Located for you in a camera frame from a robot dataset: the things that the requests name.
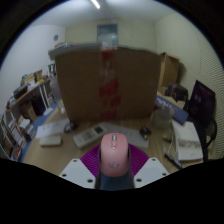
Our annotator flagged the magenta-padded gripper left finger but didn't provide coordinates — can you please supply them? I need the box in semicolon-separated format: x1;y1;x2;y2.
59;144;103;190

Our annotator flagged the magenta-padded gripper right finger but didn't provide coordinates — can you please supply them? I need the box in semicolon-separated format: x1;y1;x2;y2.
128;143;170;189

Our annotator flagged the pink computer mouse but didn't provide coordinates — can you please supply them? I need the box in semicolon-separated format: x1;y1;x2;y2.
99;132;131;178

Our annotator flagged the black marker pen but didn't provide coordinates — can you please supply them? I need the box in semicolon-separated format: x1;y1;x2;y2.
163;152;185;170

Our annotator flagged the white remote control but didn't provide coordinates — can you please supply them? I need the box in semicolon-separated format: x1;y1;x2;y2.
72;122;108;149

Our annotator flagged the small black clip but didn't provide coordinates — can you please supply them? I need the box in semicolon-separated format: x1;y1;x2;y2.
139;127;152;140

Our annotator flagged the white book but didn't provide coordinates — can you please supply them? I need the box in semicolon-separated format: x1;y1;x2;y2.
171;119;204;163

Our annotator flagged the white printed paper sheet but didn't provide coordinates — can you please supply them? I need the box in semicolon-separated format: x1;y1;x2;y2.
35;117;70;140

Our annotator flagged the clear plastic container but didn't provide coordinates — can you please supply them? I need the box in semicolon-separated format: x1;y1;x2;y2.
152;107;175;130

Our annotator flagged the blue book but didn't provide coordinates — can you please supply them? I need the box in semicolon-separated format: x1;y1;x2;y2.
154;94;190;126

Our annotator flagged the shelf unit with books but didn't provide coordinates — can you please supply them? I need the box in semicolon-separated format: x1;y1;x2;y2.
0;111;36;161

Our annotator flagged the clear glass jar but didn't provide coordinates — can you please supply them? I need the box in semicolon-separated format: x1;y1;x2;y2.
49;76;64;105

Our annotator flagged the black box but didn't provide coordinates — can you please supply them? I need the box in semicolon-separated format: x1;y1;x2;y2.
166;82;190;103

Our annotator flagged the large brown cardboard box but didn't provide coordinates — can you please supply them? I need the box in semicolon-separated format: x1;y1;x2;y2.
54;45;162;123

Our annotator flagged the dark purple panel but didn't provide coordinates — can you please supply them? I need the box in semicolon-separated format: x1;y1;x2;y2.
189;79;217;118

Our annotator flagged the cluttered wooden side desk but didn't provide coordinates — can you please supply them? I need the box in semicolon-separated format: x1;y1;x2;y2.
5;69;56;123

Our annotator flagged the small brown cardboard box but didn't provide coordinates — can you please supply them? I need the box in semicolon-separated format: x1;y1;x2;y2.
159;51;181;90

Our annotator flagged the pale blue door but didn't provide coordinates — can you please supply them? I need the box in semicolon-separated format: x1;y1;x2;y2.
96;23;119;44

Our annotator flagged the ceiling light tube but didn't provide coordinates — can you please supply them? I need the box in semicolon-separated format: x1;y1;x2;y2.
90;0;102;10

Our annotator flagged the black coiled cable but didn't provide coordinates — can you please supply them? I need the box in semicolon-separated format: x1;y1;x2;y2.
64;120;80;133

